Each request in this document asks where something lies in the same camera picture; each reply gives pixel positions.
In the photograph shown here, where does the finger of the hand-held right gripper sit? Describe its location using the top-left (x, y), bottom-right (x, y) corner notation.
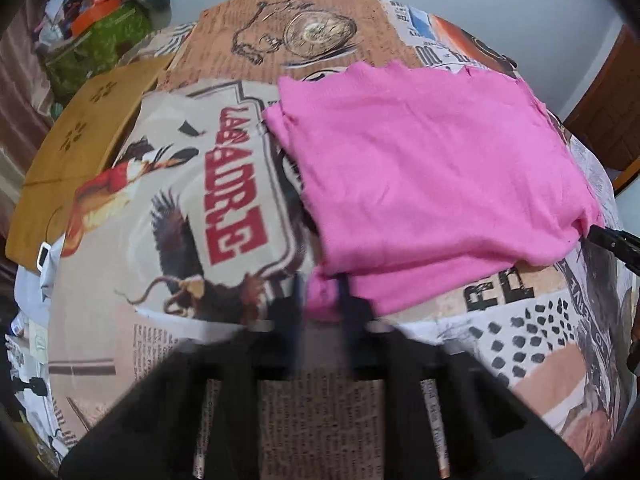
top-left (587, 225), bottom-right (640, 277)

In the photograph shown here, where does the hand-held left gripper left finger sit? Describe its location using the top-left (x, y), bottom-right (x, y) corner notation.
top-left (59, 275), bottom-right (311, 480)

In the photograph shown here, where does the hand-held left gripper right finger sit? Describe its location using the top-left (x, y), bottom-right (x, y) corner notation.
top-left (334, 275), bottom-right (587, 480)

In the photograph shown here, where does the pink buttoned cardigan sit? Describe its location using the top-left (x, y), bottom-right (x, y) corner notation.
top-left (262, 60), bottom-right (607, 323)

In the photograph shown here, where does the pile of clothes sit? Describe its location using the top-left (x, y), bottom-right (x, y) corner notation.
top-left (32, 0), bottom-right (117, 52)

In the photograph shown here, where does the brown wooden door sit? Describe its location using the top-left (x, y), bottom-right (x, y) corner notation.
top-left (562, 25), bottom-right (640, 195)

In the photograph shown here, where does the pile of papers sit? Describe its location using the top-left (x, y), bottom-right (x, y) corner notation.
top-left (0, 305), bottom-right (57, 461)

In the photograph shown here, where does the wooden lap tray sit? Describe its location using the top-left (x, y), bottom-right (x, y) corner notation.
top-left (5, 52), bottom-right (177, 275)

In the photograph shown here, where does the striped curtain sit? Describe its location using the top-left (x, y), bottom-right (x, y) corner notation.
top-left (0, 0), bottom-right (57, 171)

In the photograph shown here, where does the green cloth-covered cabinet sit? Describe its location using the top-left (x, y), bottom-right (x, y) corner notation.
top-left (42, 2), bottom-right (157, 107)

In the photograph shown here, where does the orange box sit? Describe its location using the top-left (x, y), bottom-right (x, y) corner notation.
top-left (70, 0), bottom-right (124, 37)

